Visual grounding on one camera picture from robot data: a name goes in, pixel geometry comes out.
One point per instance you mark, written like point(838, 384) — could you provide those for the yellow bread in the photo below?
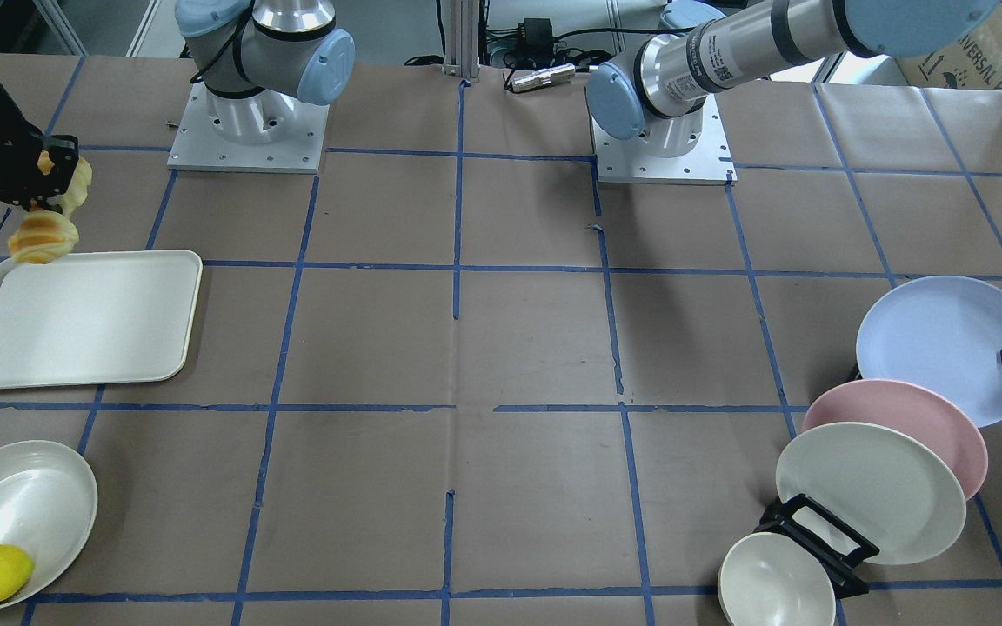
point(46, 235)

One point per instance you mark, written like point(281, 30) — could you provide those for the aluminium frame post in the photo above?
point(463, 47)

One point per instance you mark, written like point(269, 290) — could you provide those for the white bowl with lemon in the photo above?
point(48, 506)

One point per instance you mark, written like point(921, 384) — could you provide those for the cream plate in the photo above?
point(891, 489)

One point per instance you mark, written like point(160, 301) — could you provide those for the pink plate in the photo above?
point(915, 411)

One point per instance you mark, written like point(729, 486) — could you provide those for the cream bowl in rack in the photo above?
point(768, 579)

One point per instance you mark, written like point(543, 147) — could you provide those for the silver metal cylinder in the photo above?
point(540, 78)

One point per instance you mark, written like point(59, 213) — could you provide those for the black dish rack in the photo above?
point(779, 517)

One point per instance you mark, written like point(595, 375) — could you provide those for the blue plate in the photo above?
point(942, 333)

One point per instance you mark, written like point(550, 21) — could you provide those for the cream serving tray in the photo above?
point(91, 318)

